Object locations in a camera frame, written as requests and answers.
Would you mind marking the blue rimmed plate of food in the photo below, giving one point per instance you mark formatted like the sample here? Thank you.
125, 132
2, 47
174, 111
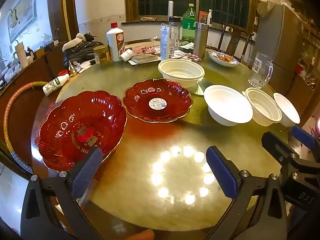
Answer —
223, 59

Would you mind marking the wooden sideboard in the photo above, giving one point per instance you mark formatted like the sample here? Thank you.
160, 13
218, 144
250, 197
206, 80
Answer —
30, 67

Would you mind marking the black quilted jacket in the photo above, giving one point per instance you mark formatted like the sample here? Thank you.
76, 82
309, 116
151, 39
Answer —
80, 48

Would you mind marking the red box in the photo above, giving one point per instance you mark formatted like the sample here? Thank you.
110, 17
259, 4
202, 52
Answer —
203, 17

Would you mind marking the grey refrigerator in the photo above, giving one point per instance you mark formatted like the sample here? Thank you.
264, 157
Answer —
277, 35

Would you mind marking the dark wooden chair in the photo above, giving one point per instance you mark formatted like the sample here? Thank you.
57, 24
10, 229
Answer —
233, 40

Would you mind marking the closed book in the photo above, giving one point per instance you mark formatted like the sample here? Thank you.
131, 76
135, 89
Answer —
145, 59

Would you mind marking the small clear glass cup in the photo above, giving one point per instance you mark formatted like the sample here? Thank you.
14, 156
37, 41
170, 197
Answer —
246, 61

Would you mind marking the clear bottle with black lid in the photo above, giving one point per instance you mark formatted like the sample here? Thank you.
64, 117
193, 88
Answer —
174, 32

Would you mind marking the clear glass mug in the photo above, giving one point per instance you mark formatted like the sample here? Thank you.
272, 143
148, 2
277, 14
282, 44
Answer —
260, 67

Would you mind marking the white paper leaflet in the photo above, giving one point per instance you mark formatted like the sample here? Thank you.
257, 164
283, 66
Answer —
187, 45

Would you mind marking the small ribbed white bowl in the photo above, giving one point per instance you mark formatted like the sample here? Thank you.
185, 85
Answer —
262, 105

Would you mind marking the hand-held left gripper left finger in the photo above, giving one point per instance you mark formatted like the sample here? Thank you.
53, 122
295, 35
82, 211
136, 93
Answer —
86, 172

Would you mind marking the steel thermos flask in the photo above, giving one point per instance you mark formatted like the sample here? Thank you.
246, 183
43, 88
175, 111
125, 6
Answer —
200, 40

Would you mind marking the framed wall painting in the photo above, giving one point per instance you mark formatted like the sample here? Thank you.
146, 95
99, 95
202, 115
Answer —
22, 12

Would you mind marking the white tumbler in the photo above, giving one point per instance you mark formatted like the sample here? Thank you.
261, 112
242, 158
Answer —
21, 55

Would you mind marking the small white milk bottle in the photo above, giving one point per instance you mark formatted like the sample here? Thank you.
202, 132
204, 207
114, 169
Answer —
53, 85

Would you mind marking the cluttered wooden shelf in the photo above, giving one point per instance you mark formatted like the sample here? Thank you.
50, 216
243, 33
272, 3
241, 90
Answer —
308, 42

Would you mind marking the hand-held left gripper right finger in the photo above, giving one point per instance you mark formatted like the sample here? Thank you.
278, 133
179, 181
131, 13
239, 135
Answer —
222, 172

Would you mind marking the small gold ornament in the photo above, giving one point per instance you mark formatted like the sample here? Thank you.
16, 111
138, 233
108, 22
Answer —
72, 70

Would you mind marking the white paper roll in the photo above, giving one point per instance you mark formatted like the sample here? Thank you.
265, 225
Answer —
170, 8

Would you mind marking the red plate with white sticker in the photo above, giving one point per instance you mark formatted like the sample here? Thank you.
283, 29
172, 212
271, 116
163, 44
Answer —
172, 105

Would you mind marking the white and blue tube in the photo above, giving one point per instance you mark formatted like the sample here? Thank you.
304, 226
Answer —
167, 42

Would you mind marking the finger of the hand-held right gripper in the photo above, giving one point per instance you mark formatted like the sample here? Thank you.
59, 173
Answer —
303, 135
277, 147

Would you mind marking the small white jar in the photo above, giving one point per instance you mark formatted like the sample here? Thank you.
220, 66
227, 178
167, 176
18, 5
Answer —
127, 55

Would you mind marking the large ribbed white bowl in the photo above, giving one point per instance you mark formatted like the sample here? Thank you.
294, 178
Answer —
180, 70

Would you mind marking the deep red ribbed plate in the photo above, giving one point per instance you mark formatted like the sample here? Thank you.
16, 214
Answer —
75, 120

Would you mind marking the small smooth white bowl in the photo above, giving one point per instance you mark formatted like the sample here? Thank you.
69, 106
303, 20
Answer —
287, 110

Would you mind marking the brown jar with gold lid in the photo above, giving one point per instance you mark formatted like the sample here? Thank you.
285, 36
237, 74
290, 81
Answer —
102, 55

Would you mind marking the white liquor bottle red cap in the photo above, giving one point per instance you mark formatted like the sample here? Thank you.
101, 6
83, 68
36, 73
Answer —
115, 42

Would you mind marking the pink scrunchie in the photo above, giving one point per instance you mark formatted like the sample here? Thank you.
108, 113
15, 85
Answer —
193, 57

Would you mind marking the green plastic bottle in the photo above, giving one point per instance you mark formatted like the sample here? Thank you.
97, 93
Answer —
189, 22

